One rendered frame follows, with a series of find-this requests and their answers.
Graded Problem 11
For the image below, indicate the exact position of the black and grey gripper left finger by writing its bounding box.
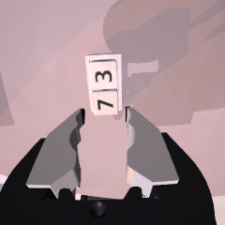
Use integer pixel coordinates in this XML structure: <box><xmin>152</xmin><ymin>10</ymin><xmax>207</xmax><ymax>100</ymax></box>
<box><xmin>0</xmin><ymin>108</ymin><xmax>85</xmax><ymax>225</ymax></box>

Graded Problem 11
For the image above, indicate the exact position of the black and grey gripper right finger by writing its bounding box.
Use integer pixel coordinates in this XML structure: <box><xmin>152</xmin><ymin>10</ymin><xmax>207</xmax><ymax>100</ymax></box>
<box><xmin>126</xmin><ymin>106</ymin><xmax>217</xmax><ymax>225</ymax></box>

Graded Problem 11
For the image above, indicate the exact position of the white number cube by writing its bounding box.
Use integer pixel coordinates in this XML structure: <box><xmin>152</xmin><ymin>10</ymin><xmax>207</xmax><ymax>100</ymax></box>
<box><xmin>88</xmin><ymin>59</ymin><xmax>118</xmax><ymax>90</ymax></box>
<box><xmin>92</xmin><ymin>89</ymin><xmax>118</xmax><ymax>115</ymax></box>

